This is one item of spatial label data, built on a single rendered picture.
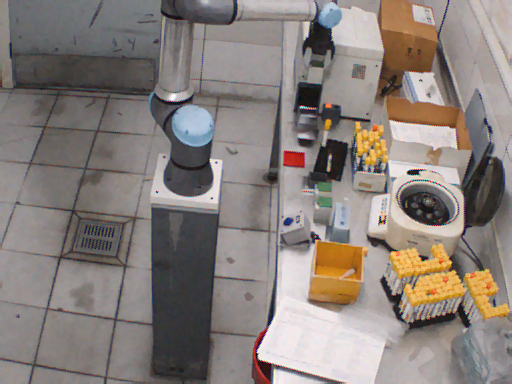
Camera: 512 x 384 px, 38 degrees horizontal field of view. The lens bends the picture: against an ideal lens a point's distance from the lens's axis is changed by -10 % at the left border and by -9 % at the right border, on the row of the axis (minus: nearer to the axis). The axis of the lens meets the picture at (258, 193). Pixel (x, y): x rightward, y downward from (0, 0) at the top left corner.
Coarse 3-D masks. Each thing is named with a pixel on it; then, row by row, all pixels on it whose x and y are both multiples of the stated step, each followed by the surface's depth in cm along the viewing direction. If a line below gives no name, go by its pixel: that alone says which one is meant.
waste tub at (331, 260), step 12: (324, 252) 215; (336, 252) 215; (348, 252) 214; (360, 252) 214; (312, 264) 212; (324, 264) 218; (336, 264) 218; (348, 264) 217; (360, 264) 211; (312, 276) 205; (324, 276) 203; (336, 276) 216; (360, 276) 206; (312, 288) 206; (324, 288) 206; (336, 288) 206; (348, 288) 205; (312, 300) 210; (324, 300) 209; (336, 300) 209; (348, 300) 208
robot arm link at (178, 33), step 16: (176, 16) 206; (176, 32) 212; (192, 32) 215; (176, 48) 215; (192, 48) 219; (176, 64) 219; (160, 80) 226; (176, 80) 223; (160, 96) 226; (176, 96) 226; (192, 96) 230; (160, 112) 229
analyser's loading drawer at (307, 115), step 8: (304, 104) 270; (312, 104) 270; (304, 112) 264; (312, 112) 264; (304, 120) 261; (312, 120) 260; (304, 128) 256; (312, 128) 258; (304, 136) 258; (312, 136) 258
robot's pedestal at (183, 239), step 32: (160, 224) 236; (192, 224) 235; (160, 256) 245; (192, 256) 244; (160, 288) 255; (192, 288) 254; (160, 320) 266; (192, 320) 265; (160, 352) 279; (192, 352) 278
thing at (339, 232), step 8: (336, 208) 223; (336, 216) 221; (344, 216) 221; (336, 224) 218; (344, 224) 218; (328, 232) 229; (336, 232) 219; (344, 232) 218; (328, 240) 226; (336, 240) 221; (344, 240) 220
